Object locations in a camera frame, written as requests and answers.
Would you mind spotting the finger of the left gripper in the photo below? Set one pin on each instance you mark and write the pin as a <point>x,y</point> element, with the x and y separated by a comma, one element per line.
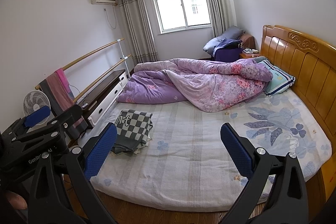
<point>37,117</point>
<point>68,118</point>

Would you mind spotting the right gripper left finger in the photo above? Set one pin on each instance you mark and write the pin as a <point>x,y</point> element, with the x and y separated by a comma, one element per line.
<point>49,202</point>

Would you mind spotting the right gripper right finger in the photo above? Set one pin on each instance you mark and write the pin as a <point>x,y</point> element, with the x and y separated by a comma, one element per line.
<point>287,200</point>

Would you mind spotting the grey white checkered cardigan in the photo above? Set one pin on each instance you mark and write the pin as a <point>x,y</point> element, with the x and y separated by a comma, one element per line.
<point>133,127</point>

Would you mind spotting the person's left hand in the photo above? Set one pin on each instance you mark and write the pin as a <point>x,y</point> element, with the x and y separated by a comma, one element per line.
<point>17,201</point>

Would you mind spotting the white standing fan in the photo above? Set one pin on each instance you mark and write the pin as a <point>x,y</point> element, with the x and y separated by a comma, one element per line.
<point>34,101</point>

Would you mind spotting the lower wooden ballet bar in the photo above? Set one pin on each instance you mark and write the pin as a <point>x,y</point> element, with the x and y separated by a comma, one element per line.
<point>90,86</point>

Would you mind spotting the wooden ballet bar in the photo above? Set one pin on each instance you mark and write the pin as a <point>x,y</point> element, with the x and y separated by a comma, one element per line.
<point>81,58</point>
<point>90,86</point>

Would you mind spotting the upper wooden ballet bar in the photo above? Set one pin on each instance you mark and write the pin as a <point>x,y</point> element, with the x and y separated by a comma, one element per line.
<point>81,58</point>

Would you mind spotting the pink grey towel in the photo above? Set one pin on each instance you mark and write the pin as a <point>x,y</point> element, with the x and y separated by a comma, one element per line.
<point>57,89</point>

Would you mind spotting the dark white tv cabinet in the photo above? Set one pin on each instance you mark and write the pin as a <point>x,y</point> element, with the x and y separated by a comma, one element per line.
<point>96,103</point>

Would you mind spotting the white floral bed mattress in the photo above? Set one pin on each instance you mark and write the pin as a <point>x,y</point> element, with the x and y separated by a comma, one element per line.
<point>185,166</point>

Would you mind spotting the blue striped pillow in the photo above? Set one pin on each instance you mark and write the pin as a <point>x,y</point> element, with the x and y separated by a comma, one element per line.
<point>281,80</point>

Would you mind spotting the purple floral quilt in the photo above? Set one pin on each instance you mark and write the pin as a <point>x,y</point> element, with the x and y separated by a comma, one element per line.
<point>211,86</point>

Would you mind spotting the left grey curtain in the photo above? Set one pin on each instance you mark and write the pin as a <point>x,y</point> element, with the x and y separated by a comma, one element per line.
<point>138,30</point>

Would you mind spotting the wooden headboard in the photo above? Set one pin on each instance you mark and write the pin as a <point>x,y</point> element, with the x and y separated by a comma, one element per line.
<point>312,62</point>

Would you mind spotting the wooden nightstand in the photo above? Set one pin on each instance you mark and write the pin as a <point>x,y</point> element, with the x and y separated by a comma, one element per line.
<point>249,53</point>

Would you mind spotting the window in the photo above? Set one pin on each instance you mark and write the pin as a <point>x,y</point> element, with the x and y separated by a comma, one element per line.
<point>178,15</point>

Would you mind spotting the purple blanket on chair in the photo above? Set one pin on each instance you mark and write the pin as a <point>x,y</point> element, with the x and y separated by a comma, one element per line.
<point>227,51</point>

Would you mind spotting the grey blue pillow pile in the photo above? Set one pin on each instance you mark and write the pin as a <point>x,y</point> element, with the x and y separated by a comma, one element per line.
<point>232,33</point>

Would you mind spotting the white bar post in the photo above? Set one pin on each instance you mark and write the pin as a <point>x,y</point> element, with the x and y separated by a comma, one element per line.
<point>123,56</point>

